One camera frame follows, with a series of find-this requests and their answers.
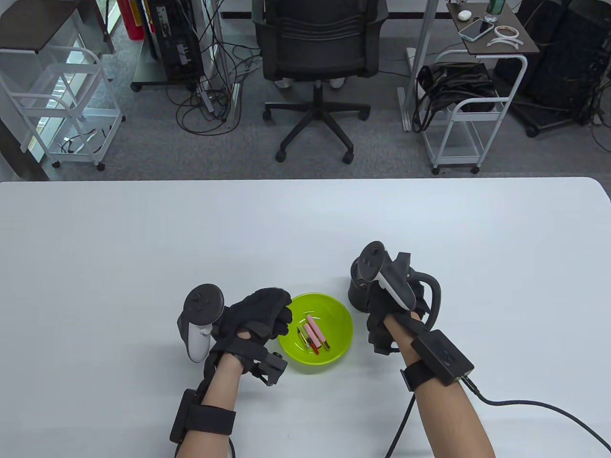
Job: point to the black office chair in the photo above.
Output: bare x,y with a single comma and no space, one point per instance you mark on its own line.
317,47

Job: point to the person's right hand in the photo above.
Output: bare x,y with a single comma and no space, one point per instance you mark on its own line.
379,329

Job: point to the white rolling cart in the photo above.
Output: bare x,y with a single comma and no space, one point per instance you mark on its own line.
47,71
453,148

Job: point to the black bag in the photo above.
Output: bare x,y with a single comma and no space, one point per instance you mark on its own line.
453,83

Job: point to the white smartphone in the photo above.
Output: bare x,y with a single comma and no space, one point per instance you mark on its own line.
476,29

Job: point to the white power strip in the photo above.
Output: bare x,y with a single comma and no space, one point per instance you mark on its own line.
235,102

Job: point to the black mesh pen cup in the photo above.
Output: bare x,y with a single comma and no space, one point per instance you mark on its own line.
358,296

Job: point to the white curved plastic piece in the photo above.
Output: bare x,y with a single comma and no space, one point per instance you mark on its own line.
506,43

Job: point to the red fire extinguisher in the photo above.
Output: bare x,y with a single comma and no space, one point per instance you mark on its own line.
129,21

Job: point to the brown side table top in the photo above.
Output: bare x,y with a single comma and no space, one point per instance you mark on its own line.
472,45

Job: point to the black computer tower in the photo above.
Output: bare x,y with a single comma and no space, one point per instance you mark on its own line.
172,43

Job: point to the person's right forearm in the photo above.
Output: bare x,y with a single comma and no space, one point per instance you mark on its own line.
448,420

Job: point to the grey power strip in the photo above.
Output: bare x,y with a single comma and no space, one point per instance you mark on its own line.
207,98

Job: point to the green bottle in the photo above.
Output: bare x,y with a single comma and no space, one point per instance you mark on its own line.
495,8

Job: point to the black equipment stack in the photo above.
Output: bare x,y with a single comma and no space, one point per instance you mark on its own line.
563,57

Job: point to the white desk leg frame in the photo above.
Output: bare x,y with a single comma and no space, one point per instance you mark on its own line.
422,47
215,47

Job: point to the white tape roll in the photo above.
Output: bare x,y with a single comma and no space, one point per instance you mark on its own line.
499,32

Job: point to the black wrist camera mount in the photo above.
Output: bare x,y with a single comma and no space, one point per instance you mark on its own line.
272,367

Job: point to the person's left hand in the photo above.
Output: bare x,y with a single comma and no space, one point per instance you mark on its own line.
253,315

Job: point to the red pen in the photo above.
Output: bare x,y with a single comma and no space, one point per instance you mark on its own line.
315,348

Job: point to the grey rolling platform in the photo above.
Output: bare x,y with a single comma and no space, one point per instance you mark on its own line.
148,71

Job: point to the black armband with box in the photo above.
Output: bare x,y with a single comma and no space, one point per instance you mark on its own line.
441,355
210,420

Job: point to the lime green plastic bowl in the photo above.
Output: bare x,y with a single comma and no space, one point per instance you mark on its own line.
329,310

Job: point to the grey white VR controller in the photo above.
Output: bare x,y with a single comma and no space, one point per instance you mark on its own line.
372,260
203,303

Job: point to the pink fountain pen cap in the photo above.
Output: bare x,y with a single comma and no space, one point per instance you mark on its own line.
311,336

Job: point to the white earbuds case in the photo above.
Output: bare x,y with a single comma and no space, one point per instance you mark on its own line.
464,15

